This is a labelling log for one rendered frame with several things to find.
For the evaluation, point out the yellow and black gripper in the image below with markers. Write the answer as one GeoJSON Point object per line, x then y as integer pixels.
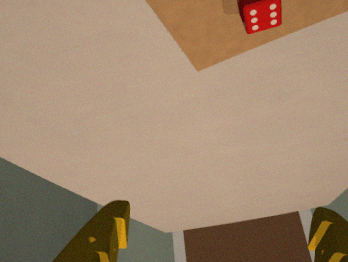
{"type": "Point", "coordinates": [107, 231]}

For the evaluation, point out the red die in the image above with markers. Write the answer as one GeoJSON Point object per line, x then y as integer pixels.
{"type": "Point", "coordinates": [259, 15]}

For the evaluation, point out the tan flat mat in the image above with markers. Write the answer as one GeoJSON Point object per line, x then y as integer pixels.
{"type": "Point", "coordinates": [211, 31]}

